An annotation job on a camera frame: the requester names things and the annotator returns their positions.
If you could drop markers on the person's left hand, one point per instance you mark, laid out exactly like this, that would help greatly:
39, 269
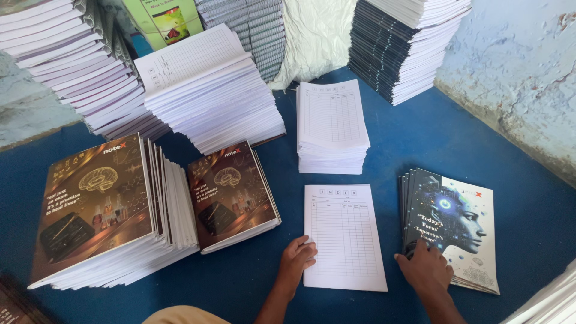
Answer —
292, 265

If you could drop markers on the dark brown printed cover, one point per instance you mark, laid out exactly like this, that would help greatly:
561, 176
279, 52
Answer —
13, 306

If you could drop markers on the large stack brain print notebooks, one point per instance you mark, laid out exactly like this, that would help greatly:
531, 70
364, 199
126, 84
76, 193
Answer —
94, 207

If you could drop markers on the green printed carton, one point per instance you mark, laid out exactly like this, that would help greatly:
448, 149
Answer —
164, 20

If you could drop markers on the person's tan trouser knee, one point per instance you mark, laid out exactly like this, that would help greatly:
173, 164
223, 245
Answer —
184, 316

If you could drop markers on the stack of grey striped notebooks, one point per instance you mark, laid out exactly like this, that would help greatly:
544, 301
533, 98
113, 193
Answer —
261, 31
101, 27

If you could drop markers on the small stack brain print notebooks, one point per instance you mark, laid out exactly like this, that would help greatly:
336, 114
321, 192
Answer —
229, 193

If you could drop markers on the white index page pad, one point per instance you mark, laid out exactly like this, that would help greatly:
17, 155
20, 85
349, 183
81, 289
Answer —
346, 234

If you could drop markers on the stack of white index pads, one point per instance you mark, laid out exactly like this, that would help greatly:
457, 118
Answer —
332, 121

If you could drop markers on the stack of maroon spine notebooks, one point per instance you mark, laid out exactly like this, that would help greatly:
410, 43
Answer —
67, 58

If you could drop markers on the blue floor mat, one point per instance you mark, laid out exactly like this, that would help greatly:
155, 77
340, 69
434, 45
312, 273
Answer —
450, 135

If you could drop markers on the person's right hand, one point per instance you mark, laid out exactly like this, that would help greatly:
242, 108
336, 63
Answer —
427, 272

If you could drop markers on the stack of face print covers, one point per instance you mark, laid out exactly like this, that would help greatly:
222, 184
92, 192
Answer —
463, 216

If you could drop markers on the person's left fingers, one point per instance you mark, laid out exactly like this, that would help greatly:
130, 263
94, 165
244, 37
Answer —
308, 256

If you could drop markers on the heap of white paper sheets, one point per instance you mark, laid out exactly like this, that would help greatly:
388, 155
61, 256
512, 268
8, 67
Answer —
551, 301

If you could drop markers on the tall stack of ruled pads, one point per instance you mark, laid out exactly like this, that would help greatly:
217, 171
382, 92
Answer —
211, 94

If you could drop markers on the stack of black spine notebooks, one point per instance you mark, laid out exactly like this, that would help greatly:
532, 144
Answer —
396, 49

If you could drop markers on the white plastic sheet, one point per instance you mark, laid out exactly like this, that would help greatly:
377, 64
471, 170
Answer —
315, 36

